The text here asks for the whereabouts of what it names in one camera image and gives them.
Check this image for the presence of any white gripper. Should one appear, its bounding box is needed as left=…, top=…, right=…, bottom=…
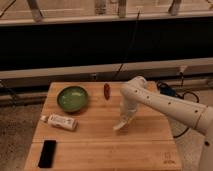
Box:
left=120, top=100, right=138, bottom=122

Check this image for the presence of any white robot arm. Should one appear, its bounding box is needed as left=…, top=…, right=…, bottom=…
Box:
left=121, top=76, right=213, bottom=171

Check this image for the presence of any blue device on floor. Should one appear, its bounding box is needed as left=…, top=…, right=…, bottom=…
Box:
left=160, top=87, right=176, bottom=97

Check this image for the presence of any green bowl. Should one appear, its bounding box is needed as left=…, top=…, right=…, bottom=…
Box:
left=57, top=86, right=89, bottom=112

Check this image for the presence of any white tube bottle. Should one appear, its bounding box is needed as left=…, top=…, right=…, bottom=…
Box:
left=40, top=114, right=77, bottom=131

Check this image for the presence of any black rectangular phone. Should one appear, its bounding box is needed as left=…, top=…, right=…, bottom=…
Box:
left=38, top=140, right=56, bottom=168

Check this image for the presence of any black floor cable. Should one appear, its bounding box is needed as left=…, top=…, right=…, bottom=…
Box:
left=155, top=80, right=200, bottom=139

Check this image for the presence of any black hanging cable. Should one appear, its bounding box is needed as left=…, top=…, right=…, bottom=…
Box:
left=111, top=9, right=141, bottom=81

